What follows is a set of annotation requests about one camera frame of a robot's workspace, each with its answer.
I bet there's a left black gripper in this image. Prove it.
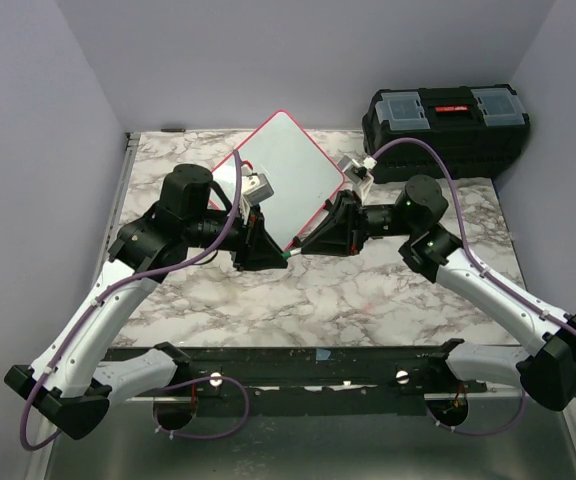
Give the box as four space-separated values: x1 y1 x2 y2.
186 200 290 271

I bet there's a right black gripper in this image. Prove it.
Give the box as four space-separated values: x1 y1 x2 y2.
300 191 416 259

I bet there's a green whiteboard marker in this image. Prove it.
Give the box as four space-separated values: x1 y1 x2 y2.
282 247 301 259

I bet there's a whiteboard with pink frame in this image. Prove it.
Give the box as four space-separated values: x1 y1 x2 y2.
236 110 344 250

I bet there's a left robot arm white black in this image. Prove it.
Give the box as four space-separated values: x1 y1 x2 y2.
4 164 287 440

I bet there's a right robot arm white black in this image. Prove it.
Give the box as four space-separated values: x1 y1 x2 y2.
299 175 576 411

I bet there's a black toolbox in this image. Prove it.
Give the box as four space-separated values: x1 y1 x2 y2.
362 84 530 184

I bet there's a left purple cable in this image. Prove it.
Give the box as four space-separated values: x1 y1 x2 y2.
20 149 250 451

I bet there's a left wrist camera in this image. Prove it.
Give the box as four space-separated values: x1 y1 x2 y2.
241 173 274 206

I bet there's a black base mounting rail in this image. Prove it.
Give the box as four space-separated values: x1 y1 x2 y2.
147 346 486 417

